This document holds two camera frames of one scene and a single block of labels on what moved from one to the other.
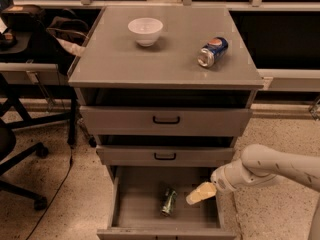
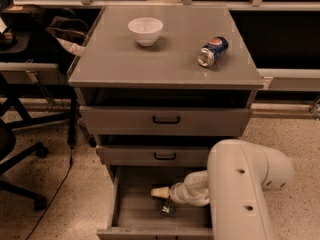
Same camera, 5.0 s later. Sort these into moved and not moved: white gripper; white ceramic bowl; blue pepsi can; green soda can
Moved: white gripper
Not moved: blue pepsi can; green soda can; white ceramic bowl
